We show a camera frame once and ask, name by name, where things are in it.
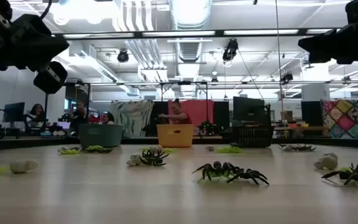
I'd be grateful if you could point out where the teal plastic bin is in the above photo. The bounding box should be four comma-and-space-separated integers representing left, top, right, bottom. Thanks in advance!
78, 123, 125, 148

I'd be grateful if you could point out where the person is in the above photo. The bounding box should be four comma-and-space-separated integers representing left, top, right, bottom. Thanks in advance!
68, 101, 90, 138
26, 103, 48, 128
103, 111, 116, 125
157, 98, 194, 125

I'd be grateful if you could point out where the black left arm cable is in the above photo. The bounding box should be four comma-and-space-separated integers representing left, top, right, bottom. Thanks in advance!
40, 0, 53, 19

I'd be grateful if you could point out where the black backdrop panel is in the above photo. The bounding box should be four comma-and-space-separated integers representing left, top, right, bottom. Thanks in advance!
152, 101, 170, 137
213, 101, 231, 131

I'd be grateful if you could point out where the black wall screen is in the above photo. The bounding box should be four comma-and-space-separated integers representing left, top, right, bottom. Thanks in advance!
65, 83, 90, 103

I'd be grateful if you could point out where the thin vertical pole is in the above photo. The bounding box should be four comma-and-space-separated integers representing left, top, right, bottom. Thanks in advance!
274, 0, 287, 138

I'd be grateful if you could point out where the large black computer monitor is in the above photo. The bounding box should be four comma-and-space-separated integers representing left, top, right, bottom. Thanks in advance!
232, 96, 266, 123

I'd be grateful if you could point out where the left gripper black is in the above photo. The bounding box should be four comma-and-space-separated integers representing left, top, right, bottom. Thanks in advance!
0, 14, 70, 72

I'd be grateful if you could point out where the silver ribbed ceiling duct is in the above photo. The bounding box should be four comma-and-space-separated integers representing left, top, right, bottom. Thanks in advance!
168, 0, 213, 97

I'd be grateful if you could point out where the black overhead light bar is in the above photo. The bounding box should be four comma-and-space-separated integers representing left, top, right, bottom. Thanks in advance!
52, 27, 343, 40

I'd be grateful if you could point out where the brown cardboard box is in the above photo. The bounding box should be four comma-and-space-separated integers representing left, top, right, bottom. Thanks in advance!
280, 110, 294, 122

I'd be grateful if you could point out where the black upright panel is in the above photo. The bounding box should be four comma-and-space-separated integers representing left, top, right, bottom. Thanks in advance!
300, 100, 324, 127

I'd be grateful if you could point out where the white green patterned cloth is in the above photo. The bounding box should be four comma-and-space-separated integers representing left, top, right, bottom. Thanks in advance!
109, 100, 155, 139

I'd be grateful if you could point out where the white round column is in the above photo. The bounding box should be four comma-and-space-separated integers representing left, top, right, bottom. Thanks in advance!
301, 65, 331, 102

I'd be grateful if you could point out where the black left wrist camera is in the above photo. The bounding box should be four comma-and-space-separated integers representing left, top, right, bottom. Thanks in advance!
32, 60, 68, 95

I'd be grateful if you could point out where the black slotted plastic basket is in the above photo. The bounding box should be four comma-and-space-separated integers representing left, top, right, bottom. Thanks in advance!
231, 124, 274, 149

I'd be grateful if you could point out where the red cloth backdrop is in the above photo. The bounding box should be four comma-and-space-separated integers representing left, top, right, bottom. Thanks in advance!
168, 99, 214, 127

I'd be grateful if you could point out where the white rectangular ceiling duct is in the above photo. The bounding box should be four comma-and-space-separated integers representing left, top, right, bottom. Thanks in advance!
73, 43, 139, 96

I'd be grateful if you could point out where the small black computer monitor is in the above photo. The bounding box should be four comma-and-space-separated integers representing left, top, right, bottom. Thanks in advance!
3, 101, 26, 123

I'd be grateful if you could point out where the black hanging camera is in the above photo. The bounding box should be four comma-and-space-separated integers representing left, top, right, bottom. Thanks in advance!
280, 72, 294, 84
117, 49, 130, 63
222, 38, 239, 62

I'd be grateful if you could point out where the colourful patchwork quilt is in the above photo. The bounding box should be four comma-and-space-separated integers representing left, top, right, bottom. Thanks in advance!
321, 98, 358, 139

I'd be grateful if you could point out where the yellow plastic bin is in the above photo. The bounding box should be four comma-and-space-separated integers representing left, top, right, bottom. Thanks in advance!
156, 124, 195, 148

